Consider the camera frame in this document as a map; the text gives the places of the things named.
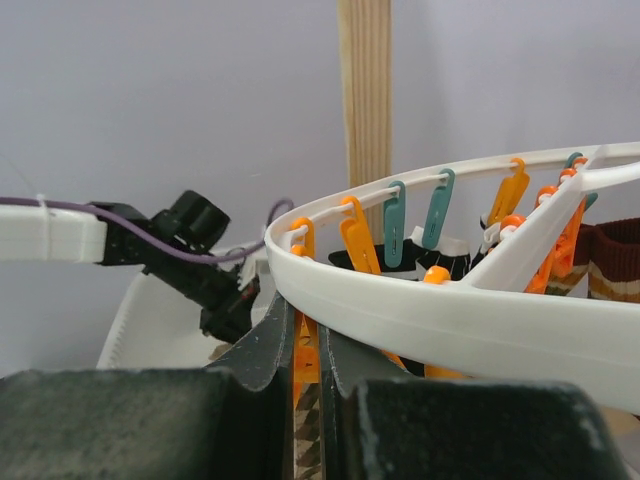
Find white plastic tub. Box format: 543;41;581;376
97;273;228;369

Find wooden hanger stand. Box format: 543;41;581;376
337;0;394;191

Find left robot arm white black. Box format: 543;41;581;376
1;190;260;343

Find orange clip between fingers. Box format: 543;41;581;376
293;310;320;407

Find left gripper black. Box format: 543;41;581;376
199;271;260;344

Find brown argyle sock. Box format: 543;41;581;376
293;384;322;479

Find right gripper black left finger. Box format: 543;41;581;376
1;297;294;479

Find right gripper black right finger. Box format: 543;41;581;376
319;328;629;479

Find white round clip hanger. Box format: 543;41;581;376
264;142;639;413

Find black sock white stripes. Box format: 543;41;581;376
327;237;474;284

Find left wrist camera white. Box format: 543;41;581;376
238;255;270;293

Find brown sock clipped on hanger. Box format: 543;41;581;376
545;218;640;303

